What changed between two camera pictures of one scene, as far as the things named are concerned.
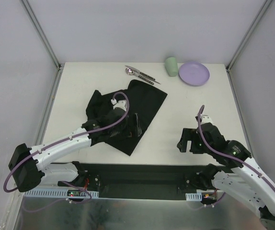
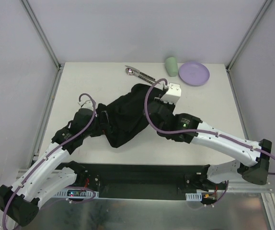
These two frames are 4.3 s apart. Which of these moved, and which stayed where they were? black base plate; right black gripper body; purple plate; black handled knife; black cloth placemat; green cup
Moved: black cloth placemat; right black gripper body
Stayed: purple plate; black base plate; black handled knife; green cup
